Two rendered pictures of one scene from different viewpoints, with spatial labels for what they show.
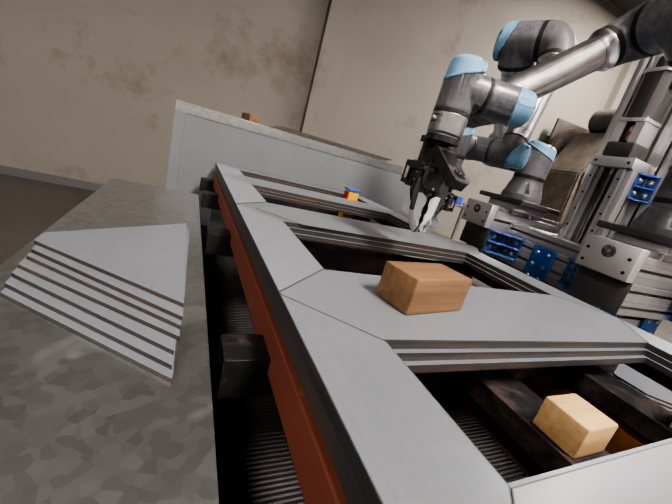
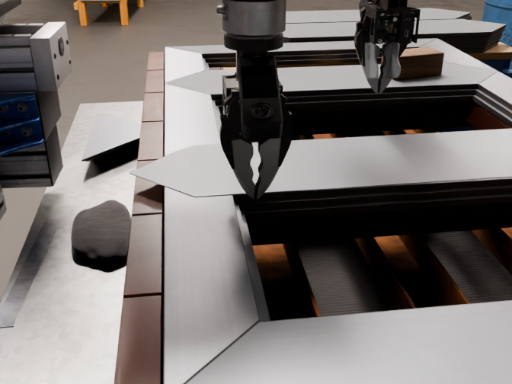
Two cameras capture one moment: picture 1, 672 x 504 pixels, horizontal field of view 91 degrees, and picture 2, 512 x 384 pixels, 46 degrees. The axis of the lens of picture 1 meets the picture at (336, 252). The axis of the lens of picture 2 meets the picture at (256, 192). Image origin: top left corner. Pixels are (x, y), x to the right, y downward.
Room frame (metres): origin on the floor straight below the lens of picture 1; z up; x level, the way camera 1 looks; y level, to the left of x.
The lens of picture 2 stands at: (1.78, -0.02, 1.21)
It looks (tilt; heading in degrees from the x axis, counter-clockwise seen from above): 27 degrees down; 199
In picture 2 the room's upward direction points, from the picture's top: straight up
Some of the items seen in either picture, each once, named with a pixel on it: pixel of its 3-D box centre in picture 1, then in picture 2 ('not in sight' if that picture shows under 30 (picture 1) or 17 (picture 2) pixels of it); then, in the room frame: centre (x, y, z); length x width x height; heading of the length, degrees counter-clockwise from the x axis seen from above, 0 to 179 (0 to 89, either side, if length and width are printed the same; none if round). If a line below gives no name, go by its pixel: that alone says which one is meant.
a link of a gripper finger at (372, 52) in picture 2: (421, 211); (374, 69); (0.77, -0.16, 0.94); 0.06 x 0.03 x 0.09; 26
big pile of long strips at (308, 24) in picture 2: not in sight; (368, 30); (-0.11, -0.32, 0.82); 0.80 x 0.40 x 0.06; 117
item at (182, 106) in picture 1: (304, 143); not in sight; (1.94, 0.34, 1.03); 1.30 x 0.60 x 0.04; 117
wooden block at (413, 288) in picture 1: (425, 286); (411, 62); (0.44, -0.13, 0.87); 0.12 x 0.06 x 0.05; 129
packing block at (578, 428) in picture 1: (574, 423); not in sight; (0.33, -0.32, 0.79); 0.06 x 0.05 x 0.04; 117
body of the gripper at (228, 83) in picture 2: (441, 190); (253, 81); (1.08, -0.27, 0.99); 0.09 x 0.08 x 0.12; 27
